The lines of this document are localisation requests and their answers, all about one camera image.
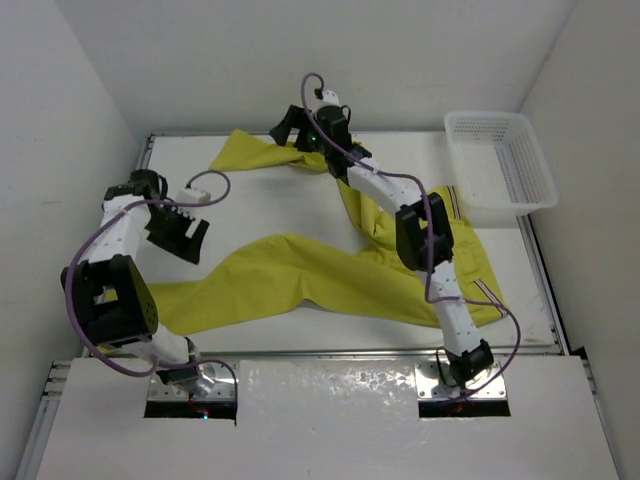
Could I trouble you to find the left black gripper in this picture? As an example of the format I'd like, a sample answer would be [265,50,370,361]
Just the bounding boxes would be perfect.
[145,203,207,264]

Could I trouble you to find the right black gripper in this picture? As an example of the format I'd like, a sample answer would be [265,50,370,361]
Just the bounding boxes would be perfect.
[270,104,331,156]

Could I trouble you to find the yellow-green trousers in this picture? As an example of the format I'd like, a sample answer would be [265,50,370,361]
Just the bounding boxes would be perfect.
[150,129,504,335]

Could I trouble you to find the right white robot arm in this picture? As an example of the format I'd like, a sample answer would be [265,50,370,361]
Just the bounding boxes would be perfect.
[269,105,493,389]

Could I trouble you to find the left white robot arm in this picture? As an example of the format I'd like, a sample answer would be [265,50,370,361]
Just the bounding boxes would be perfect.
[61,169,211,382]

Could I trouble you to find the white perforated plastic basket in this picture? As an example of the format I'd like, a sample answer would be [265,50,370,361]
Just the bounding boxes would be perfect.
[444,111,558,228]

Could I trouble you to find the white front cover board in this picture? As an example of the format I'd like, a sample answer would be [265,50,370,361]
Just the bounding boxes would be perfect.
[38,357,617,479]

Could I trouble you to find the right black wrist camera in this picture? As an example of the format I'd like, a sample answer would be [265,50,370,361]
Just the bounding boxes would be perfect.
[314,88,352,149]

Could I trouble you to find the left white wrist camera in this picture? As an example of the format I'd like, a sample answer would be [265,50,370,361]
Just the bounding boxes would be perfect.
[175,187,212,208]

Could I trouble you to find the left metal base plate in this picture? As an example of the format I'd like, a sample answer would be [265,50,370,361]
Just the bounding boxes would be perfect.
[147,361,238,402]

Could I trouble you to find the metal base plate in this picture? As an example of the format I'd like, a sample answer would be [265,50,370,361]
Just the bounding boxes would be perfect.
[414,357,508,402]
[147,361,238,402]

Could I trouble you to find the aluminium table frame rail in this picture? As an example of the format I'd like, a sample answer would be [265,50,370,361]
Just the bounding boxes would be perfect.
[14,132,156,480]

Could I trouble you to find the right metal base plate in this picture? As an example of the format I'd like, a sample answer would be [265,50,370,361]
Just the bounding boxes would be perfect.
[414,357,508,402]

